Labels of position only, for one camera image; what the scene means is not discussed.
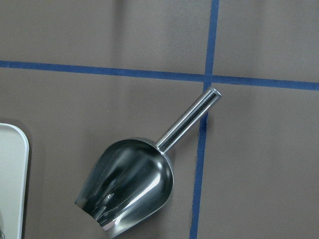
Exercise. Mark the steel ice scoop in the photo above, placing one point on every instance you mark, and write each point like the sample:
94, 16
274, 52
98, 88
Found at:
133, 178

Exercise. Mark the beige plastic tray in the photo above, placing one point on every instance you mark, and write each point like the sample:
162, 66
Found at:
14, 152

